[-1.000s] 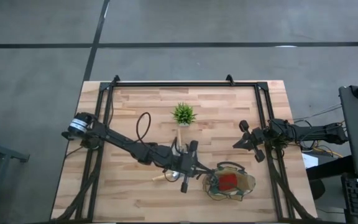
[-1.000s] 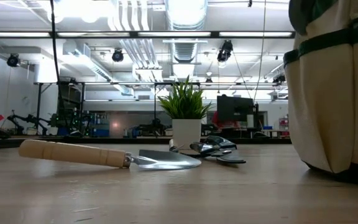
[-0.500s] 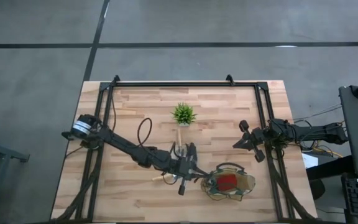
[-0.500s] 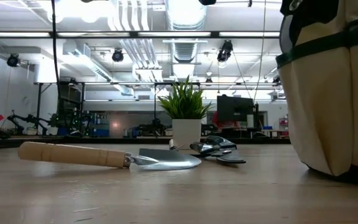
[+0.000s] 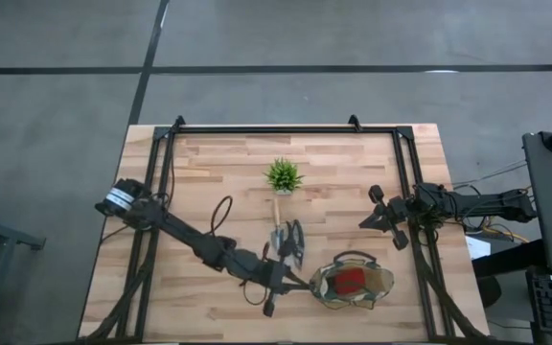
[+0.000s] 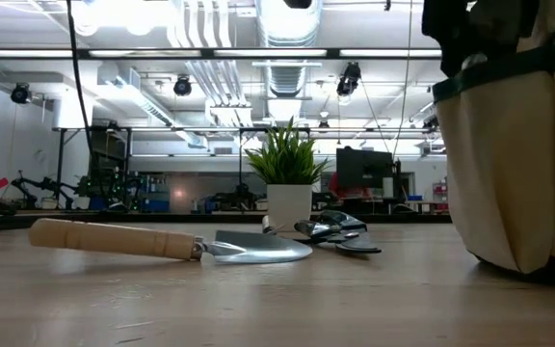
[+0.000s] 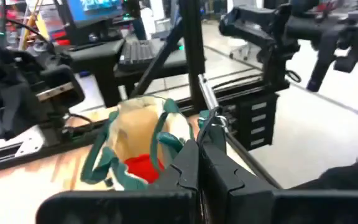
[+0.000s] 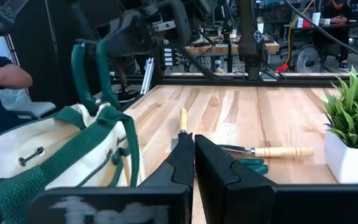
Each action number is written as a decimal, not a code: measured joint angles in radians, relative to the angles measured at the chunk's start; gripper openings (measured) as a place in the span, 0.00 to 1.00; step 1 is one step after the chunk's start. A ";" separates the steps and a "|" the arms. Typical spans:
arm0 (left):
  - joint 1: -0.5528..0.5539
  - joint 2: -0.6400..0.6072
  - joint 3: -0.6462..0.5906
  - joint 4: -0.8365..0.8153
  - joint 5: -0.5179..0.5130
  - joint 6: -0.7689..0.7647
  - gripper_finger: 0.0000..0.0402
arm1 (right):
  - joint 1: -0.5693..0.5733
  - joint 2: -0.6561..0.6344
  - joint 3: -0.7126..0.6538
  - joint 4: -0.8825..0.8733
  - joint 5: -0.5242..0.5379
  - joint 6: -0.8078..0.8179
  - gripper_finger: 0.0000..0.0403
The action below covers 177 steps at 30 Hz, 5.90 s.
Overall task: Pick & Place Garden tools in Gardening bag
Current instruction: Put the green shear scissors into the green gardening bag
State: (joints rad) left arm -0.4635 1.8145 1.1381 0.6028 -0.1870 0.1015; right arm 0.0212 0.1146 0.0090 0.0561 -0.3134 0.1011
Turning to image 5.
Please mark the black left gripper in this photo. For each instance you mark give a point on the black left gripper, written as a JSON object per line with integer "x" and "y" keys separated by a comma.
{"x": 276, "y": 280}

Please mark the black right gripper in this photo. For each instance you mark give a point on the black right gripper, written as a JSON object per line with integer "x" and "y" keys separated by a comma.
{"x": 396, "y": 211}

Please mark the patterned canvas gardening bag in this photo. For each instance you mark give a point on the patterned canvas gardening bag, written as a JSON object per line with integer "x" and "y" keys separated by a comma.
{"x": 381, "y": 282}

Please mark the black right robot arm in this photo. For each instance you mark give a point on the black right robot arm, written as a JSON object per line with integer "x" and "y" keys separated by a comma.
{"x": 487, "y": 203}

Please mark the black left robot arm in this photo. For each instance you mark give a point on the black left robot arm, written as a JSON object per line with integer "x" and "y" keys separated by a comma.
{"x": 185, "y": 230}

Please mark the white paper sheet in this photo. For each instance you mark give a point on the white paper sheet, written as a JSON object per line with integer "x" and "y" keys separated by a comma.
{"x": 477, "y": 247}

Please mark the small green potted plant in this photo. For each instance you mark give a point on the small green potted plant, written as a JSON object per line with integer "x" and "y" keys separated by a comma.
{"x": 283, "y": 176}

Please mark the black desk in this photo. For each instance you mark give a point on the black desk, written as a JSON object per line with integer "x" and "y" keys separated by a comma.
{"x": 506, "y": 261}

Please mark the grey metal stand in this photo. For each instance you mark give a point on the grey metal stand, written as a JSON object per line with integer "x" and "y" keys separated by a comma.
{"x": 17, "y": 237}

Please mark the black aluminium frame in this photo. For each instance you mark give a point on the black aluminium frame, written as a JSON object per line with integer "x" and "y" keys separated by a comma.
{"x": 281, "y": 129}

